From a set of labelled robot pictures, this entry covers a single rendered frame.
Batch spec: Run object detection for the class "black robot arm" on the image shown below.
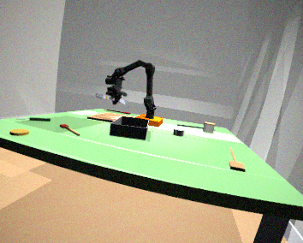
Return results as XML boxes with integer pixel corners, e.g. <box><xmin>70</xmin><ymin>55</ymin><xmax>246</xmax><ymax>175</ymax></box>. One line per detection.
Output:
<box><xmin>105</xmin><ymin>61</ymin><xmax>157</xmax><ymax>119</ymax></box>

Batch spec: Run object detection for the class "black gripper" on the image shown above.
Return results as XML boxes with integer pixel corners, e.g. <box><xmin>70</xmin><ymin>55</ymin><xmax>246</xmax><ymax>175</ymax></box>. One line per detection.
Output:
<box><xmin>106</xmin><ymin>85</ymin><xmax>127</xmax><ymax>104</ymax></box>

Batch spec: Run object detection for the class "yellow flat disc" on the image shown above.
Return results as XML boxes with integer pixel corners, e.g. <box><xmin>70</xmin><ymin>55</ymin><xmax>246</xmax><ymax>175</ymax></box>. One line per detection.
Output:
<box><xmin>9</xmin><ymin>128</ymin><xmax>29</xmax><ymax>136</ymax></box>

